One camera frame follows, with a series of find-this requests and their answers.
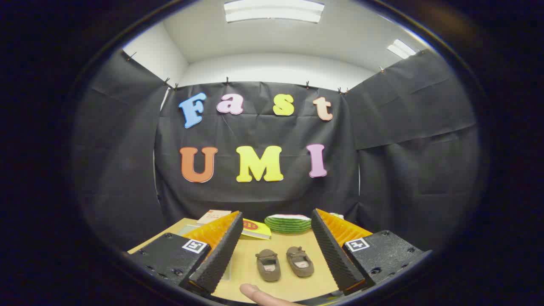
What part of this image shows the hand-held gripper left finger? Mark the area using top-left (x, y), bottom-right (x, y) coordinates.
top-left (127, 211), bottom-right (245, 296)

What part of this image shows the beige book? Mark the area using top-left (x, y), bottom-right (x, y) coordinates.
top-left (197, 210), bottom-right (232, 225)

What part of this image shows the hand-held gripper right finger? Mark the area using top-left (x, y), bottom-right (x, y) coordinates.
top-left (311, 208), bottom-right (434, 296)

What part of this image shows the cream fabric storage box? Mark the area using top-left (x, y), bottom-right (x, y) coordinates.
top-left (176, 224), bottom-right (233, 281)

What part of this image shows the yellow book with red circle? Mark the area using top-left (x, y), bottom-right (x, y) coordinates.
top-left (240, 218), bottom-right (272, 240)

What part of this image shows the small ceiling light panel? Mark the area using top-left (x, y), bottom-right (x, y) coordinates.
top-left (386, 39), bottom-right (417, 60)

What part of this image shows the large ceiling light panel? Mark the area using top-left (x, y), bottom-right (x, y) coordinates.
top-left (224, 0), bottom-right (326, 24)

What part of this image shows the watermelon slice plush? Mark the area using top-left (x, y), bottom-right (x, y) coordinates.
top-left (264, 214), bottom-right (313, 234)

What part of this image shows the brown fuzzy shoe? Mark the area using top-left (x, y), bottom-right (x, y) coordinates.
top-left (255, 249), bottom-right (281, 282)
top-left (286, 246), bottom-right (315, 278)

